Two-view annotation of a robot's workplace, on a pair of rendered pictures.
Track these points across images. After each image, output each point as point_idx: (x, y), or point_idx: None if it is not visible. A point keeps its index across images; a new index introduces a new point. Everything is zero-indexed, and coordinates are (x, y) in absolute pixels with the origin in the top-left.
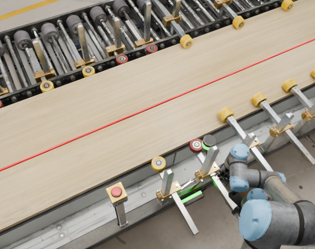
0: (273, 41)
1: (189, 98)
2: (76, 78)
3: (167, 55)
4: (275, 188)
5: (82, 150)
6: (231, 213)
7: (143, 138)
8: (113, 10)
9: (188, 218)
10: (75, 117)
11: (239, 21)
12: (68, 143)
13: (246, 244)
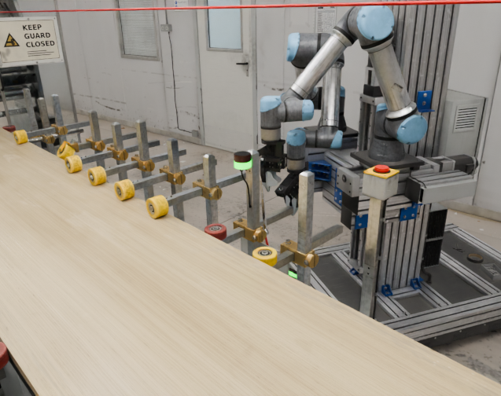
0: None
1: (122, 246)
2: None
3: None
4: (314, 69)
5: (292, 346)
6: None
7: (225, 276)
8: None
9: (326, 231)
10: (205, 387)
11: None
12: (286, 375)
13: (388, 47)
